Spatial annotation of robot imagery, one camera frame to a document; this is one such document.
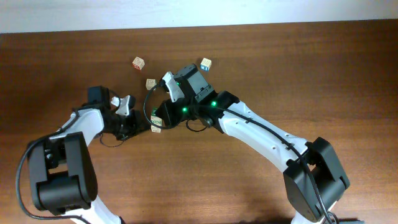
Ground wooden block letter J blue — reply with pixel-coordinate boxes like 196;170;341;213
150;125;162;133

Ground wooden block red far corner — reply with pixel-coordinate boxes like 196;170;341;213
132;57;145;70

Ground wooden block green yellow sides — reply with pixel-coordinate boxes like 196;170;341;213
150;116;162;126

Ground wooden block dove picture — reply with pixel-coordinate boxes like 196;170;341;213
146;79;157;90

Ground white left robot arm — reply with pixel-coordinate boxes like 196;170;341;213
24;86;149;223

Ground wooden block number 1 red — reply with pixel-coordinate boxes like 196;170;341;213
151;108;158;117

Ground wooden block blue top far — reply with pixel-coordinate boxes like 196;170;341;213
200;58;212;72

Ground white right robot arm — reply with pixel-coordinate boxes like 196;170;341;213
155;64;350;223

